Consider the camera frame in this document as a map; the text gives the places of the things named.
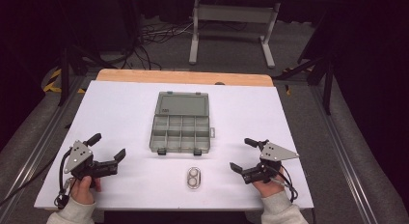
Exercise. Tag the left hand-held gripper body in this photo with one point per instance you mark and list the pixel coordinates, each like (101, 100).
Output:
(82, 164)

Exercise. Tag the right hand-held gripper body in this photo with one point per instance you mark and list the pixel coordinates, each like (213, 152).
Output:
(273, 153)

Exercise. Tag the small clear two-cell case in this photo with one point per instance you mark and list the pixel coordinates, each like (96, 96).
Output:
(193, 178)

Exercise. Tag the clear plastic compartment organizer box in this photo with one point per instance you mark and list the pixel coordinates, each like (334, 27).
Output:
(180, 134)

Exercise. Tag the person's left hand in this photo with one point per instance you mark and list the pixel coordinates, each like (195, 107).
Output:
(83, 191)

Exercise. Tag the person's right hand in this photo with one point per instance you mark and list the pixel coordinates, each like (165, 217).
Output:
(268, 188)

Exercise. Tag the white table mat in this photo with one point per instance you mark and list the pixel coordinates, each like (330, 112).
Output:
(128, 121)

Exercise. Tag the yellow black hazard tape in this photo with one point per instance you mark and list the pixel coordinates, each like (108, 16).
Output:
(51, 84)

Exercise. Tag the black tripod stand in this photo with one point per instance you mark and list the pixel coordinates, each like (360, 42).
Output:
(326, 85)
(66, 72)

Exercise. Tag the wooden table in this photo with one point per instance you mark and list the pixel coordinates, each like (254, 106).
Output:
(180, 77)

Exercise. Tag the aluminium floor rail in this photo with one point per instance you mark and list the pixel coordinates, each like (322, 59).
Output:
(340, 153)
(41, 140)

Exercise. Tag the grey metal table frame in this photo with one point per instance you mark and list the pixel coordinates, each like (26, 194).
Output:
(234, 13)

